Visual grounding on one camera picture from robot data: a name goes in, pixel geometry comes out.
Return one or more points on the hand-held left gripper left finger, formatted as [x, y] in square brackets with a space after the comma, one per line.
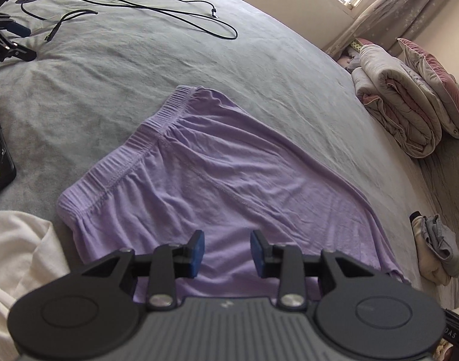
[195, 255]

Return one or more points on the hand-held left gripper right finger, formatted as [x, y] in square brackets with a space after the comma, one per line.
[257, 254]

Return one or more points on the purple pants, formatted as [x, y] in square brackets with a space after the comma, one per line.
[222, 180]

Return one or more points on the folded beige garment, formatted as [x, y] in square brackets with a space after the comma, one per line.
[428, 267]

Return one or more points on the folded grey garment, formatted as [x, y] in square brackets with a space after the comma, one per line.
[449, 255]

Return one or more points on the grey quilted headboard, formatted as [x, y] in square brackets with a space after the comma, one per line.
[447, 180]

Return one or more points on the white cloth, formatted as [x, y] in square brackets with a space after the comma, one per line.
[19, 252]

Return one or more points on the grey bed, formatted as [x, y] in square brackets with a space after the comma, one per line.
[120, 82]

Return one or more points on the folded grey pink quilt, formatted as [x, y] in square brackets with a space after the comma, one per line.
[402, 105]

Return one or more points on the pink plush toy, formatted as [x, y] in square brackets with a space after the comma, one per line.
[346, 60]

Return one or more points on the black patterned item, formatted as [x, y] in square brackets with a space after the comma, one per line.
[0, 158]

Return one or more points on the grey pink pillow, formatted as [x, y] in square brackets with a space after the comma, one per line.
[440, 82]

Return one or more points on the spare black gripper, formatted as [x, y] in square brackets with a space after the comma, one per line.
[22, 53]

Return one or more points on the patterned grey curtain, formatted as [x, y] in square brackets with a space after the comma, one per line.
[402, 15]

